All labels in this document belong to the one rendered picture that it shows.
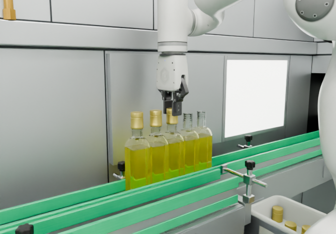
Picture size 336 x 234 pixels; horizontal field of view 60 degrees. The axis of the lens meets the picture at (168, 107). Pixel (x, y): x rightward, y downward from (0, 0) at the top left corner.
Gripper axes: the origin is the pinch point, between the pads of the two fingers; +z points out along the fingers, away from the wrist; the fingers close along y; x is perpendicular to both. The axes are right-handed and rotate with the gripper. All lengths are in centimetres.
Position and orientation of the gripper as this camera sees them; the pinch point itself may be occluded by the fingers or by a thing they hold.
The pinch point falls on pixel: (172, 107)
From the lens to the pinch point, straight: 85.0
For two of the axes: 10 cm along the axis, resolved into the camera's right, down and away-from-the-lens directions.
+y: 5.8, 1.2, -8.0
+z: 0.0, 9.9, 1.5
